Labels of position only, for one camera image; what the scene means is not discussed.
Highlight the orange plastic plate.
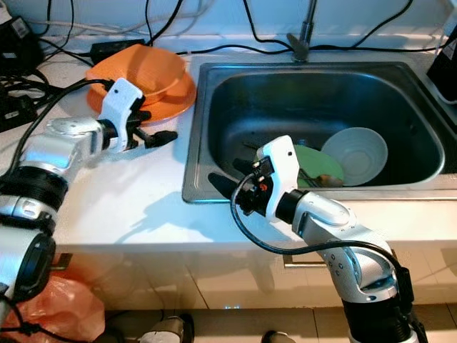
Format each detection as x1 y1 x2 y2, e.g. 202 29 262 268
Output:
86 70 198 124

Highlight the stainless steel sink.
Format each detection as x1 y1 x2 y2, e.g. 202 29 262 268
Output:
182 61 457 204

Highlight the green plastic plate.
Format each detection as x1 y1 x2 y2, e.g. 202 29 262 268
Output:
293 143 346 189

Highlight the small brown object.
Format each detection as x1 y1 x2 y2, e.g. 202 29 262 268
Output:
318 174 345 189

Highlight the flat black power adapter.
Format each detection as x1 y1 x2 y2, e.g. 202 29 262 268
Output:
89 39 145 59

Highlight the white base cabinet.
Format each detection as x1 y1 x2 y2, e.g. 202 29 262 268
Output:
57 250 457 309

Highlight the pale grey bowl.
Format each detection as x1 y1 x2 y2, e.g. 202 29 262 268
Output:
320 126 391 188

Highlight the black power strip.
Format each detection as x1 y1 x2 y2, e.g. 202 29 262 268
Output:
0 84 38 131

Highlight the grey metal faucet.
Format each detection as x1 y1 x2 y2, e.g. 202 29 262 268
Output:
286 0 321 64

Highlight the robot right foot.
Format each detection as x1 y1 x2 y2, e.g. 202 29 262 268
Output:
261 330 298 343

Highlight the black box device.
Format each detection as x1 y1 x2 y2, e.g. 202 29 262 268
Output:
0 16 45 78

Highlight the black device white label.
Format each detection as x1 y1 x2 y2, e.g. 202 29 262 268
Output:
426 14 457 104

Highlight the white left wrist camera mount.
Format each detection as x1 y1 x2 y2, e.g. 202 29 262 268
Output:
101 77 146 152

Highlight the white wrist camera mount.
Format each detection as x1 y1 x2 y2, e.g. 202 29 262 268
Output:
101 77 146 152
256 134 300 221

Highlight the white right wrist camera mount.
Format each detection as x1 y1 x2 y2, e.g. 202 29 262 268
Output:
256 134 300 221

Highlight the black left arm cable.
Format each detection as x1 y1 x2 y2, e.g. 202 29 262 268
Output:
23 77 115 140

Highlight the metal drawer handle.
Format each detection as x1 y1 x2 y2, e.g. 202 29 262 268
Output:
51 252 74 271
283 254 326 269

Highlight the black hanging cable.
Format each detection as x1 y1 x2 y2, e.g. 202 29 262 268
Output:
145 0 184 46
241 0 290 54
328 0 416 52

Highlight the long black countertop cable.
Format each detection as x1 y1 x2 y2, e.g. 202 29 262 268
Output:
175 43 436 56

